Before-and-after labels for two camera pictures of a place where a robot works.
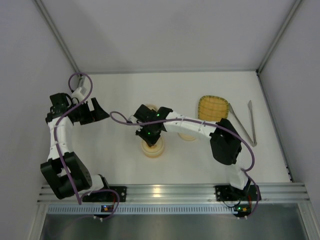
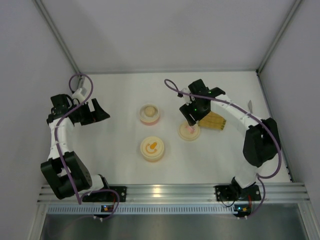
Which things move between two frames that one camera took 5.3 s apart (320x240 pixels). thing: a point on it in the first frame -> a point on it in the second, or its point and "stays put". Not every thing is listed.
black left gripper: x=91 y=110 stays put
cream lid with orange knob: x=153 y=151 stays put
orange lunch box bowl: x=154 y=151 -> x=154 y=159
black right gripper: x=150 y=135 -> x=189 y=113
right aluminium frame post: x=296 y=5 stays put
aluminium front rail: x=203 y=195 stays put
